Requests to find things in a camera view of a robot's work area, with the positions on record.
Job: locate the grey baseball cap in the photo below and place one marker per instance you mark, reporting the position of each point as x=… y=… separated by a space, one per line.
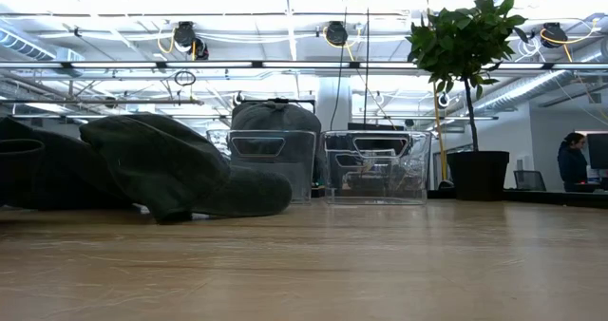
x=266 y=183
x=275 y=117

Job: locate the clear plastic bin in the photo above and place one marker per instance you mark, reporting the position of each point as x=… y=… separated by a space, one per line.
x=216 y=188
x=418 y=178

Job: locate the person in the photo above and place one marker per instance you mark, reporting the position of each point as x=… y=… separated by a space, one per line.
x=572 y=164

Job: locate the black computer monitor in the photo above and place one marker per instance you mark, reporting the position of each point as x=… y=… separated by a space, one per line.
x=598 y=150

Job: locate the grey ceiling pipe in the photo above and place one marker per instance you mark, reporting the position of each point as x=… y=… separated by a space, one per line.
x=95 y=101

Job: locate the silver ventilation duct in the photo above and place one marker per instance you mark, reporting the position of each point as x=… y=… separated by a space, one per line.
x=532 y=86
x=24 y=45

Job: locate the green plant in black pot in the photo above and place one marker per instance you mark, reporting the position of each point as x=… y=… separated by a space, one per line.
x=477 y=174

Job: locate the long ceiling light strip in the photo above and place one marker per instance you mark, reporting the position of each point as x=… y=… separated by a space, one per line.
x=214 y=65

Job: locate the charcoal baseball cap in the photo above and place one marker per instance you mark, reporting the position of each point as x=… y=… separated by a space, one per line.
x=166 y=169

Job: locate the black aluminium table frame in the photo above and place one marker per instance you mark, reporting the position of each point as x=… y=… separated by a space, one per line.
x=546 y=197

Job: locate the black mesh office chair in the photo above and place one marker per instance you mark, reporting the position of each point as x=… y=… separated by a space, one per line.
x=529 y=181

